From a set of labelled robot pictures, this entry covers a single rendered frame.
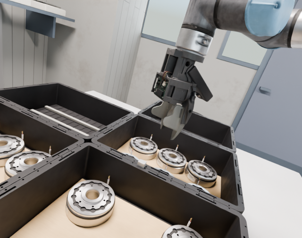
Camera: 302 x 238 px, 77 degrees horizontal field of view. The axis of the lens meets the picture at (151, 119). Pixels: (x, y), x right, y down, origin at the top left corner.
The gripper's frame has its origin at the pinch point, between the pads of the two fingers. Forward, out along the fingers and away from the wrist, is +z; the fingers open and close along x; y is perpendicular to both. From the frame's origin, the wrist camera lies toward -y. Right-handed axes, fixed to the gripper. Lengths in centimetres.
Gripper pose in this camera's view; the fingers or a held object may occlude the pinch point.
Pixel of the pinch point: (170, 130)
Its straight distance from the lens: 51.6
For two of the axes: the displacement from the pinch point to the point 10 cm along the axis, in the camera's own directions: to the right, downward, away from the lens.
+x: 3.9, 4.2, -8.2
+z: -2.8, 9.0, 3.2
